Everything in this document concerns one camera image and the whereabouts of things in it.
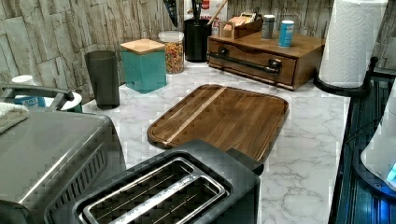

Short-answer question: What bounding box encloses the black bar drawer handle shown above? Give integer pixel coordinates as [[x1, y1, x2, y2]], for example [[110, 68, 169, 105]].
[[208, 48, 282, 76]]

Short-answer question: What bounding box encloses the wooden drawer front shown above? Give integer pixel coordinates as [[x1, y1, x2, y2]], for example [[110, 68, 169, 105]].
[[208, 40, 296, 85]]

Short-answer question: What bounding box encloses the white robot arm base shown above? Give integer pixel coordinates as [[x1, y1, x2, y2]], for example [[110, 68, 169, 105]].
[[354, 85, 396, 199]]

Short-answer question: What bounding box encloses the wooden drawer box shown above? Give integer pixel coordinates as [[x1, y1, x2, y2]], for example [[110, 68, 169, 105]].
[[208, 32, 324, 91]]

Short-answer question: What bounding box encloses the wooden cutting board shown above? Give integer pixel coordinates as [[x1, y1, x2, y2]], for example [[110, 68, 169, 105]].
[[147, 84, 289, 161]]

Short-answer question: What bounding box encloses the glass jar of colourful cereal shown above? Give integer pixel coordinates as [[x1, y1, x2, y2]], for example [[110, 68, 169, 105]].
[[159, 31, 184, 74]]

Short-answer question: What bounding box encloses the black two-slot toaster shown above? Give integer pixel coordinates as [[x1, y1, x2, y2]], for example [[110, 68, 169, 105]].
[[45, 140, 263, 224]]

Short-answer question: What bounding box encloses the teal canister with wooden lid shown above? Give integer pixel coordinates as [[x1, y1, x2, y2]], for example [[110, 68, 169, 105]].
[[120, 38, 167, 93]]

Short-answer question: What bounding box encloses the black utensil holder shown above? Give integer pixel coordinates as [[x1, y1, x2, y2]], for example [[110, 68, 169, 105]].
[[184, 19, 212, 63]]

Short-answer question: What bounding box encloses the wooden tea bag organiser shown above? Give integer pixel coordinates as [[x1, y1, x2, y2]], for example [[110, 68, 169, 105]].
[[219, 13, 263, 39]]

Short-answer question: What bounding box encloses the red white box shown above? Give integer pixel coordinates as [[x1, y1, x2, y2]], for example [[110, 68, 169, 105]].
[[183, 0, 228, 35]]

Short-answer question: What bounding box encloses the dark grey plastic tumbler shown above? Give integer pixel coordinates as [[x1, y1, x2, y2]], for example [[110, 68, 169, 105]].
[[85, 50, 120, 109]]

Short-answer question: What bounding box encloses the black kitchen utensil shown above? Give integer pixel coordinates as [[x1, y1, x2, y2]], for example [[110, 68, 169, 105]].
[[191, 0, 203, 24]]

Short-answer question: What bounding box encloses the grey spice shaker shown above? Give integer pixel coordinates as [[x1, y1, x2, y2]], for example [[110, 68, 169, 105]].
[[262, 15, 276, 39]]

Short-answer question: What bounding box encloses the wooden spoon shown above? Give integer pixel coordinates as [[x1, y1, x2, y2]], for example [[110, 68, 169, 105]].
[[207, 0, 228, 25]]

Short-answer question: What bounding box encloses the blue white shaker can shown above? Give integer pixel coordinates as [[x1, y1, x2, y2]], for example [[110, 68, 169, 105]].
[[278, 20, 294, 48]]

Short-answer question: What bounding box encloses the white teal mug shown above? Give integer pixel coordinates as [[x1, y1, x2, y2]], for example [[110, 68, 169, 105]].
[[11, 74, 84, 114]]

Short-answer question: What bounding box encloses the black paper towel stand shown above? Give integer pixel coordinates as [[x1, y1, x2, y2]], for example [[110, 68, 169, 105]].
[[313, 57, 378, 97]]

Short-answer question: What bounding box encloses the stainless toaster oven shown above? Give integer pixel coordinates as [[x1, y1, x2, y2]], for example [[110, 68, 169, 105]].
[[0, 84, 125, 224]]

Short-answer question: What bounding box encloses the paper towel roll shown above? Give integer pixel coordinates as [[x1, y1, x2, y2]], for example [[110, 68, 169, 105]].
[[318, 0, 389, 88]]

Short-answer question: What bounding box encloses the folded beige towel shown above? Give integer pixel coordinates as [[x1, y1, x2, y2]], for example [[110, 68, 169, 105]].
[[0, 103, 29, 133]]

